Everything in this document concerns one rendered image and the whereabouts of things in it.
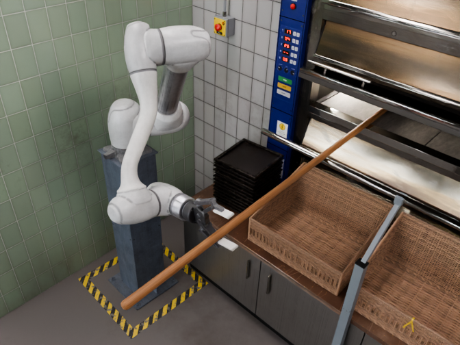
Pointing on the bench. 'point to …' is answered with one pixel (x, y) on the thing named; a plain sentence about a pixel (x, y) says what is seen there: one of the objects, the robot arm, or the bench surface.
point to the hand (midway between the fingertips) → (231, 231)
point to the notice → (282, 129)
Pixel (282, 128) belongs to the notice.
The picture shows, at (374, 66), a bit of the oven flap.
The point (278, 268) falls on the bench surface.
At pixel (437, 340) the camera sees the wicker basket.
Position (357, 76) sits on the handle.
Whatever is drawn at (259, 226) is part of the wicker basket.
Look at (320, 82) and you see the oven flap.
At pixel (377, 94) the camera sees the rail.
